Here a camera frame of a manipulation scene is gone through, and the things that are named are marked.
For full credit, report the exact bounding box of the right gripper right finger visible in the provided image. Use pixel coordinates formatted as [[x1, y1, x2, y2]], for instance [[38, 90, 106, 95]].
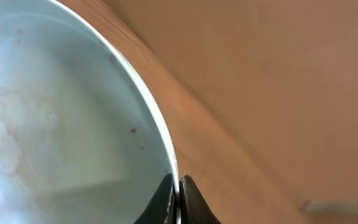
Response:
[[180, 175, 221, 224]]

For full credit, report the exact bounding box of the light blue plate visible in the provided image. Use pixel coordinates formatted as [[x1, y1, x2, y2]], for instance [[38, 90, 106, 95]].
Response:
[[0, 0, 178, 224]]

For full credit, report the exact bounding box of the brown cardboard backdrop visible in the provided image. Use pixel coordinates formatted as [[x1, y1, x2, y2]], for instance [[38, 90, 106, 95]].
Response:
[[108, 0, 358, 218]]

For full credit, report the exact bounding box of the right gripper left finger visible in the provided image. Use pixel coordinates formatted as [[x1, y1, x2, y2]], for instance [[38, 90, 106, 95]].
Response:
[[134, 174, 175, 224]]

